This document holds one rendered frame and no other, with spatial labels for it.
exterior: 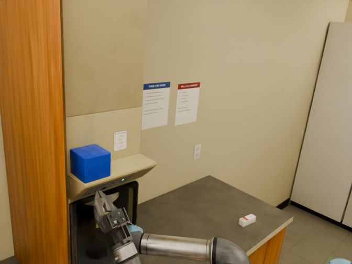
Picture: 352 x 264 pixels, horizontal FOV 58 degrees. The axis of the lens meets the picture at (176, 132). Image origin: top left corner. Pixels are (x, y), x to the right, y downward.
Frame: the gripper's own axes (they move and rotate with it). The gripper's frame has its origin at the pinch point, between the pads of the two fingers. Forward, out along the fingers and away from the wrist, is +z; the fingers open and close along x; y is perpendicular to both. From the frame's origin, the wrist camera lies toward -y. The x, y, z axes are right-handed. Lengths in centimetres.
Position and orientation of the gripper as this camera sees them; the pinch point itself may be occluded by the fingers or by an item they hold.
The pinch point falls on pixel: (98, 194)
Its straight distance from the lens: 120.3
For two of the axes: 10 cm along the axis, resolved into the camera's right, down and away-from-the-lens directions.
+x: -7.1, 1.7, -6.8
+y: 5.5, -4.7, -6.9
